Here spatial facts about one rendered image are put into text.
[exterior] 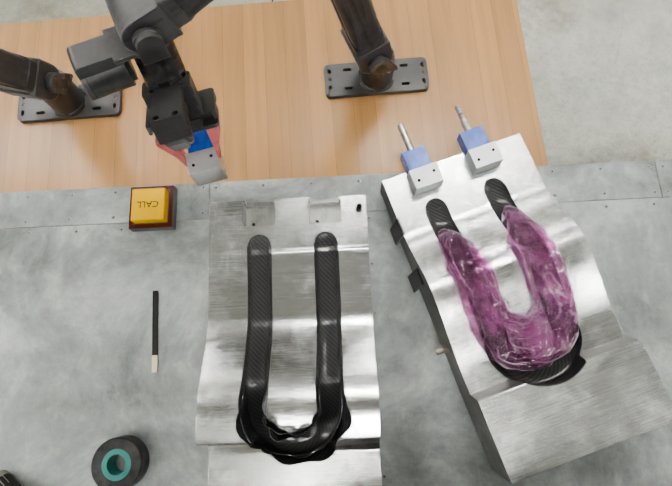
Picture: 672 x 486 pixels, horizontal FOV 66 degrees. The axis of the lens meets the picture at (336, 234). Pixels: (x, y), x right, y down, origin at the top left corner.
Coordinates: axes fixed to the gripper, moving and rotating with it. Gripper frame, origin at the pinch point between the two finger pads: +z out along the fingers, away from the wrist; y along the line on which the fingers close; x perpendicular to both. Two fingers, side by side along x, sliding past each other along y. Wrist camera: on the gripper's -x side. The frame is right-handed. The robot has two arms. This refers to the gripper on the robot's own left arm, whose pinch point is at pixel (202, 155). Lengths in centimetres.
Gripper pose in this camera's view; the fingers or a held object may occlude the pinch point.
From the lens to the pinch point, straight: 85.5
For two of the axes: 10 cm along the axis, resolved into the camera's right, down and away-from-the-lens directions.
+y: 9.6, -2.7, 0.3
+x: -2.1, -7.0, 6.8
